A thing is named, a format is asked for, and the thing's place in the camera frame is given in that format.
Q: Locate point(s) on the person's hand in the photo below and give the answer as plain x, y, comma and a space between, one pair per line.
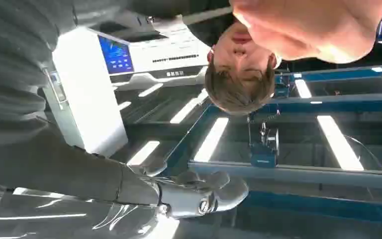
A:
309, 26

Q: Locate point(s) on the blue overhead hoist block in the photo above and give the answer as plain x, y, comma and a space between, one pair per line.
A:
264, 151

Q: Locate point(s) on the ribbed grey right arm sleeve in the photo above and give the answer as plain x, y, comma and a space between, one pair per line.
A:
9, 59

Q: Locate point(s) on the grey overhead gantry beam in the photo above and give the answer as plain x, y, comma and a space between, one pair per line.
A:
293, 173

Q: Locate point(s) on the white machine with blue screen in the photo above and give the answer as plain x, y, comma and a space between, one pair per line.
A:
85, 99

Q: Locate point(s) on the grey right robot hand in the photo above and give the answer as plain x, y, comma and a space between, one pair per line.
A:
79, 184

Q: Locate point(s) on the long white ceiling light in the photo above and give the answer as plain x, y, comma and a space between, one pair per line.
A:
143, 152
211, 140
340, 143

